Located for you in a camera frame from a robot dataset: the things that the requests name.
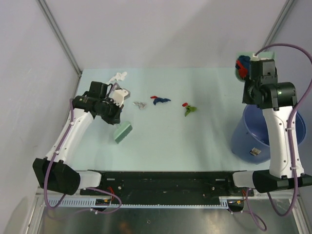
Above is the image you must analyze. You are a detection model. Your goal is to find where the green hand brush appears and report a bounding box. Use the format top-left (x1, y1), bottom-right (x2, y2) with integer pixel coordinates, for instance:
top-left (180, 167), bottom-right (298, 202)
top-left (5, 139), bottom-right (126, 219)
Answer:
top-left (113, 121), bottom-right (133, 144)

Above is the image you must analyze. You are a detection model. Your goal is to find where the green dustpan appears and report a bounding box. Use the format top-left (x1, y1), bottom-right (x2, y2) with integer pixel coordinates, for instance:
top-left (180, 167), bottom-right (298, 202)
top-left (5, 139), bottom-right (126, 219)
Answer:
top-left (234, 51), bottom-right (276, 82)

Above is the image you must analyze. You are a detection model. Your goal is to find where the blue and red scrap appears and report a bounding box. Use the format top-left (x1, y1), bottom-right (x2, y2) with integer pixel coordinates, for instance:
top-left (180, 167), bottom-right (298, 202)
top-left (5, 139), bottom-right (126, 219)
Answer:
top-left (150, 96), bottom-right (171, 105)

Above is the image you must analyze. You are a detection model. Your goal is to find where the green and red scrap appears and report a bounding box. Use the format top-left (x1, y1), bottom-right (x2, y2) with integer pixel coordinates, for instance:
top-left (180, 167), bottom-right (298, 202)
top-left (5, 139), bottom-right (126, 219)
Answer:
top-left (182, 102), bottom-right (197, 117)

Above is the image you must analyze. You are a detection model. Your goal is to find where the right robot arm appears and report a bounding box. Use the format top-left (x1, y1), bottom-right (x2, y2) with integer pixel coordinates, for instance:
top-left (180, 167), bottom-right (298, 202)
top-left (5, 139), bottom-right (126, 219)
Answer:
top-left (225, 56), bottom-right (312, 195)

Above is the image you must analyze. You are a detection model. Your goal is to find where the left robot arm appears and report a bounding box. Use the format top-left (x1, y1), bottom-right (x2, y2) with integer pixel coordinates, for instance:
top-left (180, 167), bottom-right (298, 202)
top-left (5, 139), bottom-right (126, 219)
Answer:
top-left (33, 81), bottom-right (130, 195)

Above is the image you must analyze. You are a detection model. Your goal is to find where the white paper scrap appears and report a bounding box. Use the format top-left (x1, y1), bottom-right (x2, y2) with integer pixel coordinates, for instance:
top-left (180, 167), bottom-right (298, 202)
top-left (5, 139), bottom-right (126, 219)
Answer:
top-left (109, 72), bottom-right (128, 82)

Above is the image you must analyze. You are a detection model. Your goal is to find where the silver foil paper scrap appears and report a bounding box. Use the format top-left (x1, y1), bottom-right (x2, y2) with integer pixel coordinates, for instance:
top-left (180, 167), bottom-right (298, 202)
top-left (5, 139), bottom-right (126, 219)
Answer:
top-left (133, 102), bottom-right (147, 110)

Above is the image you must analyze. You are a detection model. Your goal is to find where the blue plastic bucket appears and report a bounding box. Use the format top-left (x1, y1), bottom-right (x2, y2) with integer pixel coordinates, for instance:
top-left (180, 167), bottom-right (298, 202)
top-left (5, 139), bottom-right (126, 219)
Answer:
top-left (231, 105), bottom-right (306, 164)

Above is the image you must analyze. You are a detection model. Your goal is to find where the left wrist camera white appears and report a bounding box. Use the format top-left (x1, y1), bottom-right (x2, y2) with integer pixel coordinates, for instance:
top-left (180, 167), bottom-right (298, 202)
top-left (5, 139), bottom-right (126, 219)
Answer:
top-left (111, 89), bottom-right (131, 108)

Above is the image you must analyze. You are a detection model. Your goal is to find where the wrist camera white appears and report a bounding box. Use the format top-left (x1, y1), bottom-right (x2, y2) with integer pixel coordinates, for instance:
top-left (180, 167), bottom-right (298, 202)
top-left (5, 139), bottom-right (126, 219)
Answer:
top-left (250, 54), bottom-right (270, 61)
top-left (111, 89), bottom-right (131, 108)

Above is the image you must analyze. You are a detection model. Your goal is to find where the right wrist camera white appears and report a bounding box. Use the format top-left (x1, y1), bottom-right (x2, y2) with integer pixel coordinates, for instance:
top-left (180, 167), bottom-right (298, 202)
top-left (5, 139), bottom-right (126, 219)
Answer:
top-left (250, 54), bottom-right (270, 61)

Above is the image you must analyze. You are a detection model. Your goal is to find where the right aluminium frame post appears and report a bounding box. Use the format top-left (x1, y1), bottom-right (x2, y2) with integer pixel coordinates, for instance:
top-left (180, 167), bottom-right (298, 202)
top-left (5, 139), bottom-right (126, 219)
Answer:
top-left (262, 0), bottom-right (298, 47)

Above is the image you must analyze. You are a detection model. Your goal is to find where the aluminium frame post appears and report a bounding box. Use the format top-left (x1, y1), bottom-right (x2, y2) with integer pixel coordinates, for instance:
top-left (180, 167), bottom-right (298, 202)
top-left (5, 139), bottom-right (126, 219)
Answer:
top-left (262, 0), bottom-right (298, 47)
top-left (36, 0), bottom-right (82, 78)

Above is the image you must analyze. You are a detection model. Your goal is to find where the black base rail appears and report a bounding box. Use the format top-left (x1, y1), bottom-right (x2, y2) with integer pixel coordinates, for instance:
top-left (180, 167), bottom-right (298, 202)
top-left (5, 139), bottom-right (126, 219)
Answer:
top-left (80, 170), bottom-right (254, 205)

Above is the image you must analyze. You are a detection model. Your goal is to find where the grey cable duct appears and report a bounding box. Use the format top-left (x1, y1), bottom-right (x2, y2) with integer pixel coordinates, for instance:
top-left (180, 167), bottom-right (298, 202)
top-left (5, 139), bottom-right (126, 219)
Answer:
top-left (47, 196), bottom-right (244, 209)

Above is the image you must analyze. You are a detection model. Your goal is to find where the left aluminium frame post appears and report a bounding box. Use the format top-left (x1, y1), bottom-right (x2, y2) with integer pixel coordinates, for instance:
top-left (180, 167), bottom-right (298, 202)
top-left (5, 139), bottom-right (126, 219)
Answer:
top-left (36, 0), bottom-right (82, 78)

